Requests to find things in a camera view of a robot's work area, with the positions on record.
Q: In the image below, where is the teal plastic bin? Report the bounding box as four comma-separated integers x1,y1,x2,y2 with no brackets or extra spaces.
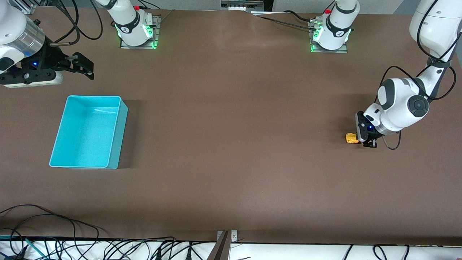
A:
49,95,129,170

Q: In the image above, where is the grey metal pole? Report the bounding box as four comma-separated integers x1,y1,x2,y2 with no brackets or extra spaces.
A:
206,231,231,260

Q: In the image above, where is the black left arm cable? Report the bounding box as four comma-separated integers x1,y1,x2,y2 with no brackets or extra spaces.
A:
382,0,457,151

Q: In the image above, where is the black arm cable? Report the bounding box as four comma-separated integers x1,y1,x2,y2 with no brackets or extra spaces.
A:
382,0,457,151
49,0,104,47

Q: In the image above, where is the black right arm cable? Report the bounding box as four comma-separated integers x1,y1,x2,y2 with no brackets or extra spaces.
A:
49,0,104,47

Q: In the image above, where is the aluminium frame profile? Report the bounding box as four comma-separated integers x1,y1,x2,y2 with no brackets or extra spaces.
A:
11,0,40,15

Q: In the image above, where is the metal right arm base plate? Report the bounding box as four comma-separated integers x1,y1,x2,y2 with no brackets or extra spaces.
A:
119,14,162,50

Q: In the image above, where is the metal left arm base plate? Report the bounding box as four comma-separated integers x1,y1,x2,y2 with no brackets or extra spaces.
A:
308,20,349,54

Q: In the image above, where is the grey cable on table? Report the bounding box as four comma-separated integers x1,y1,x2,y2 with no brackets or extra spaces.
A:
253,10,318,31

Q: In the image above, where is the long black cable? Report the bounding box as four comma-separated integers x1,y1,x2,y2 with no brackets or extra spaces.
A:
0,214,78,260
0,204,109,260

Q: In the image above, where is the small metal bracket plate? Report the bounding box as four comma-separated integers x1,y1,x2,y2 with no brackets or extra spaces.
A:
217,230,239,243

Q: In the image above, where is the teal cable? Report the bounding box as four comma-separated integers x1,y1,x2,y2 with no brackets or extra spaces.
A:
0,235,47,259

